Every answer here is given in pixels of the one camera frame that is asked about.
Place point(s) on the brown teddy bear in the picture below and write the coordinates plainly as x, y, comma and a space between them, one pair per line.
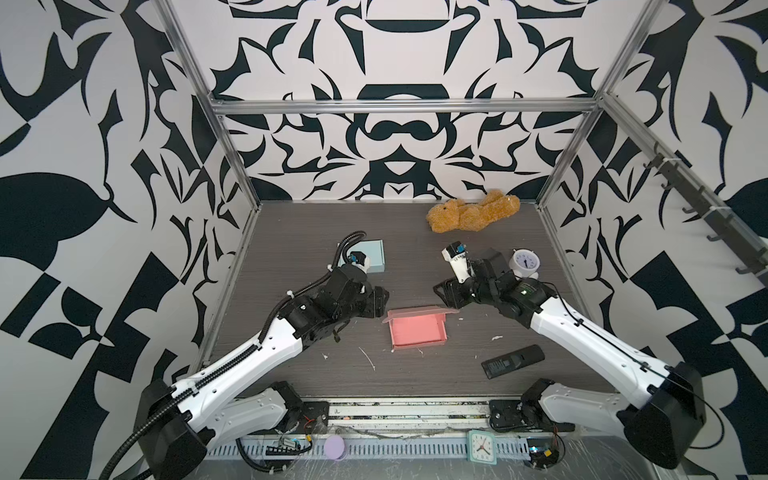
456, 214

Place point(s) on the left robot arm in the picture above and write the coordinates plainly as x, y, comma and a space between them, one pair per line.
176, 425

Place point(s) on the black remote control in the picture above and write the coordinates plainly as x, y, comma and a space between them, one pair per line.
512, 361

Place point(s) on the circuit board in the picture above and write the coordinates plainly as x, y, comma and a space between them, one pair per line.
544, 453
290, 447

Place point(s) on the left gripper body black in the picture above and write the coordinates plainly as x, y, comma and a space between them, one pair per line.
362, 304

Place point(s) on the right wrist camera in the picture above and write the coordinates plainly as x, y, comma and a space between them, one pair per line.
455, 254

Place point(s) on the white alarm clock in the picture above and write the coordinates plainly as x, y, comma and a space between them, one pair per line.
525, 263

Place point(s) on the teal square clock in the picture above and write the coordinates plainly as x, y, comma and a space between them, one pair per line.
481, 447

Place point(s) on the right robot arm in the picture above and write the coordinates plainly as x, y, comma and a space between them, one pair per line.
657, 408

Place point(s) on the purple round disc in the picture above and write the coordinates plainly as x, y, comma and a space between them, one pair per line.
335, 448

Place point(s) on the white slotted cable duct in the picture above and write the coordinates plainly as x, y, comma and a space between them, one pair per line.
512, 448

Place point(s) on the light blue paper box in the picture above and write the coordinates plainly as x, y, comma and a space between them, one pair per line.
374, 249

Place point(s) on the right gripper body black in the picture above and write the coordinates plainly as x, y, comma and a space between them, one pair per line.
482, 293

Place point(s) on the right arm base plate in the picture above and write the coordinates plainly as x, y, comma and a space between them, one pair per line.
517, 416

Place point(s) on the wall hook rail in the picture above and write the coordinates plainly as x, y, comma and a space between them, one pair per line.
704, 204

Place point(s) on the left circuit board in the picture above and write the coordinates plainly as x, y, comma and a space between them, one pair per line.
290, 447

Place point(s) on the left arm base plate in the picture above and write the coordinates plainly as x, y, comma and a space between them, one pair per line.
297, 417

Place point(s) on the pink paper box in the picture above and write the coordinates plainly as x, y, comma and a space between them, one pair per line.
418, 327

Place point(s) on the right circuit board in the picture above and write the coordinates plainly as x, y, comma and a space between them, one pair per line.
544, 453

